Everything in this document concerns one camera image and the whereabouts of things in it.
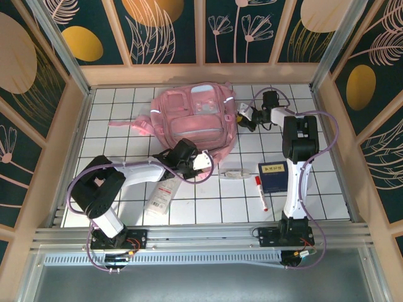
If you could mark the pink backpack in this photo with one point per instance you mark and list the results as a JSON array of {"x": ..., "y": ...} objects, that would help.
[{"x": 195, "y": 126}]

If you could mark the small clear stationery package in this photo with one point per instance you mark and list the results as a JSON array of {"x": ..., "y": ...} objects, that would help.
[{"x": 236, "y": 173}]

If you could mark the white tube with red label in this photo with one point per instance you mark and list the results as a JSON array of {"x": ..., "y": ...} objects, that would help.
[{"x": 162, "y": 196}]

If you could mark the dark blue book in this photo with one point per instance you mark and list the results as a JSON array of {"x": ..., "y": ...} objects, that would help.
[{"x": 272, "y": 177}]

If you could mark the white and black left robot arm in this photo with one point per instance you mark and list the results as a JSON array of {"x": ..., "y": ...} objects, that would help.
[{"x": 138, "y": 173}]

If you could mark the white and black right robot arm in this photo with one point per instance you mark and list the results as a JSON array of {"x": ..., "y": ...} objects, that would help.
[{"x": 296, "y": 188}]

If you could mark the red and white marker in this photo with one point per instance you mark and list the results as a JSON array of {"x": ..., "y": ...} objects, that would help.
[{"x": 260, "y": 192}]

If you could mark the grey metal sheet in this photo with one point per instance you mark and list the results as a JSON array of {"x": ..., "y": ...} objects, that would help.
[{"x": 201, "y": 283}]

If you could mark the small electronics board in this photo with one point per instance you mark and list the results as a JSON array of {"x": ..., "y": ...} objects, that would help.
[
  {"x": 116, "y": 259},
  {"x": 297, "y": 257}
]

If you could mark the aluminium mounting rail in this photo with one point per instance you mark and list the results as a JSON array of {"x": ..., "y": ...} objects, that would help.
[{"x": 201, "y": 236}]

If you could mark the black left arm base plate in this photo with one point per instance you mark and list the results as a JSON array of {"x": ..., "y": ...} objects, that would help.
[{"x": 140, "y": 234}]

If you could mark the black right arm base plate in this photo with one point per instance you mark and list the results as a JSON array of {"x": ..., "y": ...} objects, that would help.
[{"x": 267, "y": 236}]

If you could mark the aluminium corner post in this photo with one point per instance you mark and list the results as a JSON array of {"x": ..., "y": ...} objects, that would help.
[
  {"x": 335, "y": 47},
  {"x": 64, "y": 47}
]

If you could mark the aluminium table side rail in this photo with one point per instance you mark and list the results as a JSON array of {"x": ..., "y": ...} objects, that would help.
[
  {"x": 72, "y": 157},
  {"x": 346, "y": 188}
]

